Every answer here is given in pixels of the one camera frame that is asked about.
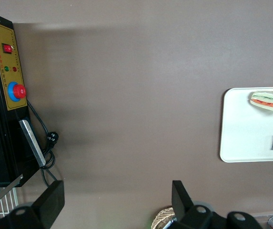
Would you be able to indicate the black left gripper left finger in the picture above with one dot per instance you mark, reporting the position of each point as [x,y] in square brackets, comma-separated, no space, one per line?
[53,202]

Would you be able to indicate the clear acrylic bottle rack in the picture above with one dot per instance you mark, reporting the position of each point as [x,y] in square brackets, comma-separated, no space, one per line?
[261,218]

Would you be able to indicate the light tan wicker basket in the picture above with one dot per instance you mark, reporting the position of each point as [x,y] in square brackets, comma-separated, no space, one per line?
[161,217]

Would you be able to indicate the cream plastic serving tray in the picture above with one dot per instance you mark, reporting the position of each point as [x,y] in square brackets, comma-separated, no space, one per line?
[241,133]

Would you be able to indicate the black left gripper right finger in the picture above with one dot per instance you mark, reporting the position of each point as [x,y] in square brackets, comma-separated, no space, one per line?
[181,202]

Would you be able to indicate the wrapped triangle sandwich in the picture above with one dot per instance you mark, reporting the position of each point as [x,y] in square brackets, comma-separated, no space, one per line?
[269,102]

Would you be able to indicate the red emergency stop button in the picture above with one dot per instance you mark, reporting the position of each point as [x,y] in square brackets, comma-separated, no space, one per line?
[18,91]

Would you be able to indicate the black machine yellow panel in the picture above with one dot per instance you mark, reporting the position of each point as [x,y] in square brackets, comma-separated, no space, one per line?
[0,133]

